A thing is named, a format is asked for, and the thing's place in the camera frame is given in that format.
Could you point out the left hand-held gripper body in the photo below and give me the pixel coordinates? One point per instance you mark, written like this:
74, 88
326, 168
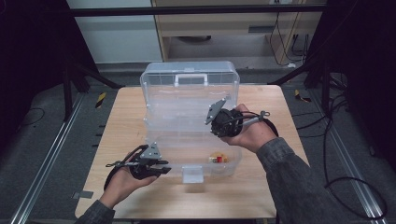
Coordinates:
151, 152

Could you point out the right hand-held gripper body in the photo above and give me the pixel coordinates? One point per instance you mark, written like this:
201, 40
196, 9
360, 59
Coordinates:
225, 123

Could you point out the yellow red snack packet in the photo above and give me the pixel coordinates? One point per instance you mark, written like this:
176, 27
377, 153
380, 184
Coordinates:
218, 157

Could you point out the clear plastic storage box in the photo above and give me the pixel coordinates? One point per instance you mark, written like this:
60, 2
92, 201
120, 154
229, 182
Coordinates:
190, 102

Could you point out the person's right hand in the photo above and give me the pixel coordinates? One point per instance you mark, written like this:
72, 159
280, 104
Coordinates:
253, 133

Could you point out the person's left hand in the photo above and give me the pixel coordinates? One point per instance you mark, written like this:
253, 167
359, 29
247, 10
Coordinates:
123, 183

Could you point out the yellow black floor tape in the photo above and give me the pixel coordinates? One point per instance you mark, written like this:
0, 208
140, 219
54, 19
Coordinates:
100, 100
301, 97

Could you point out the grey tape piece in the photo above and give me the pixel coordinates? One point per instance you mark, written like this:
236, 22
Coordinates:
82, 194

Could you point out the light wooden desk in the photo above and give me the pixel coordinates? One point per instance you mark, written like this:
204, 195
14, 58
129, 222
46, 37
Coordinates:
218, 25

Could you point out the black metal stand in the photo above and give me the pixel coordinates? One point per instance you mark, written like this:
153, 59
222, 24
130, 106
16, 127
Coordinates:
325, 87
67, 93

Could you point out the white cabinet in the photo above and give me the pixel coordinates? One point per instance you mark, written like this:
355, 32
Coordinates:
118, 37

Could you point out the black curtain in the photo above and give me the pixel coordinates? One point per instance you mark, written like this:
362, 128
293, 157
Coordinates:
367, 77
31, 62

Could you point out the silver floor rail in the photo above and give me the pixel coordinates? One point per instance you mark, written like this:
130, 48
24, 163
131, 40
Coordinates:
46, 161
348, 161

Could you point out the black horizontal frame bar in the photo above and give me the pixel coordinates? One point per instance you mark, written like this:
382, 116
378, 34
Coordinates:
186, 10

